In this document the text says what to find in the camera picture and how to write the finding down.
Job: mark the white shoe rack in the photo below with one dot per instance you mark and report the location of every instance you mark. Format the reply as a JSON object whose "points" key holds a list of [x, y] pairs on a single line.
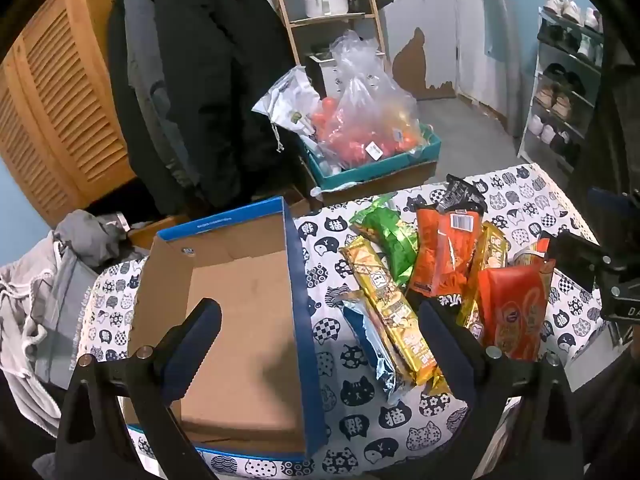
{"points": [[530, 125]]}

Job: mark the teal box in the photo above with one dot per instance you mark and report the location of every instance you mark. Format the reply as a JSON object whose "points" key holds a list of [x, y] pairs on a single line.
{"points": [[380, 170]]}

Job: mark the grey tote bag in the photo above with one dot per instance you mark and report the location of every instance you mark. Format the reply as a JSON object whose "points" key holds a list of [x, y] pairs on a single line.
{"points": [[65, 310]]}

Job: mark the white door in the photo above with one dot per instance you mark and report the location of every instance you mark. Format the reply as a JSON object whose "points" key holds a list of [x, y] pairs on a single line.
{"points": [[475, 35]]}

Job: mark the glossy red snack packet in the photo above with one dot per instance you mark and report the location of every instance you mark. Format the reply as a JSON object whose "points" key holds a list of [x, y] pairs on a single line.
{"points": [[515, 310]]}

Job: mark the green snack packet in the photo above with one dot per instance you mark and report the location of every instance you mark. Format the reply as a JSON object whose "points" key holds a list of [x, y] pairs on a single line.
{"points": [[390, 240]]}

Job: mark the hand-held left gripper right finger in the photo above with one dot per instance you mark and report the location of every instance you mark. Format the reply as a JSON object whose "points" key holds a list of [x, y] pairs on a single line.
{"points": [[445, 350]]}

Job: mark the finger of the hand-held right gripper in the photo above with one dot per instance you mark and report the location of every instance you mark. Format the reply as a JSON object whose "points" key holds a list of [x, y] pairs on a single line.
{"points": [[607, 202], [582, 260]]}

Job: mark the dark grey cloth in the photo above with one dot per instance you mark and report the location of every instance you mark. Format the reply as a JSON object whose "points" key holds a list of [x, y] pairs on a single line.
{"points": [[85, 235]]}

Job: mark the wooden shelf rack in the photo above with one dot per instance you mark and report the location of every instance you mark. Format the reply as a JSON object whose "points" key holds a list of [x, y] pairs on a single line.
{"points": [[285, 10]]}

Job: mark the blue rimmed cardboard box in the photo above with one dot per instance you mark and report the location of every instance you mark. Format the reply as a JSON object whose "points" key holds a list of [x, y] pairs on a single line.
{"points": [[235, 320]]}

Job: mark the white pot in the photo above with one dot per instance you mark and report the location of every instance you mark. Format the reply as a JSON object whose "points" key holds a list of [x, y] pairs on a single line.
{"points": [[325, 5]]}

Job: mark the grey hanging jacket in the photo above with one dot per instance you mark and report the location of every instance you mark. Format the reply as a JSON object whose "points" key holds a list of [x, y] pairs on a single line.
{"points": [[145, 75]]}

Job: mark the wooden louvered door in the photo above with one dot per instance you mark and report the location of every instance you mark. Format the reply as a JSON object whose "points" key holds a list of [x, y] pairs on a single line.
{"points": [[60, 110]]}

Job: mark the clear bag of oranges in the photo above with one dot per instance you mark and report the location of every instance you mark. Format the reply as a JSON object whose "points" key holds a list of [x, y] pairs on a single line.
{"points": [[370, 125]]}

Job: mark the blue silver snack packet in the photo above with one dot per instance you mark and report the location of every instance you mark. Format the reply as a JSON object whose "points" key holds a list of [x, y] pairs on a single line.
{"points": [[370, 340]]}

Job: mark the light grey hoodie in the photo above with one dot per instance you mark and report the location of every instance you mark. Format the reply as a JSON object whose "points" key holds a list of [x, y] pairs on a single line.
{"points": [[20, 310]]}

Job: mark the long gold snack packet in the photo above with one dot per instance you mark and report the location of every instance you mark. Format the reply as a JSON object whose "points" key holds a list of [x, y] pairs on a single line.
{"points": [[492, 255], [380, 285]]}

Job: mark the group of shoes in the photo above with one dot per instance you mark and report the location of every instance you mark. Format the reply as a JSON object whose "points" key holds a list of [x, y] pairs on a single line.
{"points": [[560, 105]]}

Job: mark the white plastic bag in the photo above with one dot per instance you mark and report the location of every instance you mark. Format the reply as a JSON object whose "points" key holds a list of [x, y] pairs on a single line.
{"points": [[285, 100]]}

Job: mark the cat print tablecloth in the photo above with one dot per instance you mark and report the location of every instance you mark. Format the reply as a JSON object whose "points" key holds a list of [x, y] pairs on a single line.
{"points": [[350, 410]]}

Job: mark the dark hanging coat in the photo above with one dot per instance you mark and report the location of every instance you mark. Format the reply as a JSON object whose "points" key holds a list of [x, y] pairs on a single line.
{"points": [[116, 60]]}

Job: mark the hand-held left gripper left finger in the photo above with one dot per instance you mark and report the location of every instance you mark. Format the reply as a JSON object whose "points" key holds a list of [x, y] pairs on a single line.
{"points": [[192, 345]]}

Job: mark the orange and black snack packet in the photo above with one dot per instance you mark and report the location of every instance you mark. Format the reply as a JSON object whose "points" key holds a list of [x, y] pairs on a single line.
{"points": [[440, 260]]}

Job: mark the black hanging coat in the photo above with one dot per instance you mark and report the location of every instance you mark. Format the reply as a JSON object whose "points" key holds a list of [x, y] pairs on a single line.
{"points": [[215, 85]]}

